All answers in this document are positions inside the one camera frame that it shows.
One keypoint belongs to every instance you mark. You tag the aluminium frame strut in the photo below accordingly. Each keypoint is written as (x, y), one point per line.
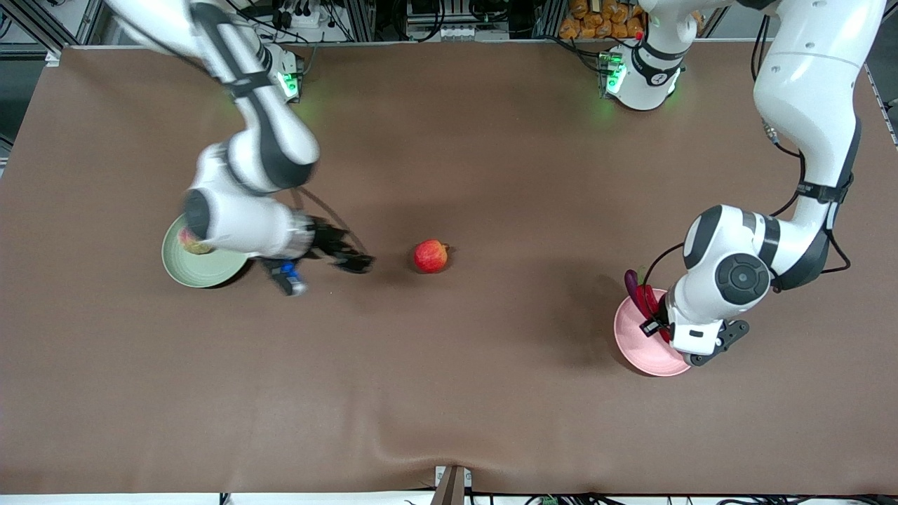
(35, 28)

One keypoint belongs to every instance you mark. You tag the light green round plate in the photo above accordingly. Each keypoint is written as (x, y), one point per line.
(203, 273)

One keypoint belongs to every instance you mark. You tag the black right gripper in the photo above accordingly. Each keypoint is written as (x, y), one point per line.
(325, 239)

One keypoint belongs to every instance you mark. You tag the aluminium frame post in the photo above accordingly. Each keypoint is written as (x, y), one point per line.
(363, 21)
(547, 17)

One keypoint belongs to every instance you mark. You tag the red apple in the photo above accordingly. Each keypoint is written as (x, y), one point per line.
(431, 256)

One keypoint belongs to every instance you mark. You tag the gray camera mount post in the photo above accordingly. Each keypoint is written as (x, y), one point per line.
(449, 487)

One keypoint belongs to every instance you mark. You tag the purple eggplant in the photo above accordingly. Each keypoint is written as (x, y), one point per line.
(633, 284)

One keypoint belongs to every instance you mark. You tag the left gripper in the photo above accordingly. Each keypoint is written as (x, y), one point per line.
(651, 327)

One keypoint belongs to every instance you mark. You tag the pink round plate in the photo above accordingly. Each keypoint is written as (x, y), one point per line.
(642, 351)

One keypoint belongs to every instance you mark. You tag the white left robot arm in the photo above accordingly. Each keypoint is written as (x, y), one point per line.
(807, 84)

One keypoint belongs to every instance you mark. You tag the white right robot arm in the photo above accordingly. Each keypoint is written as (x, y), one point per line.
(273, 140)

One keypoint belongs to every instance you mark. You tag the brown table cover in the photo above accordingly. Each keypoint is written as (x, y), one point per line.
(449, 386)

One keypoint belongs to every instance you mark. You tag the orange packaged goods pile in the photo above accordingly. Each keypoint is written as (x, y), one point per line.
(589, 24)

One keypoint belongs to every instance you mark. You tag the red chili pepper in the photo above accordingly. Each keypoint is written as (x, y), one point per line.
(649, 301)

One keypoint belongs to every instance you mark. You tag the yellow pink peach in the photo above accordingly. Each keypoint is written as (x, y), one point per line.
(193, 244)

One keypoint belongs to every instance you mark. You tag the white power strip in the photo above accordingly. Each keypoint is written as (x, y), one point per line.
(302, 17)

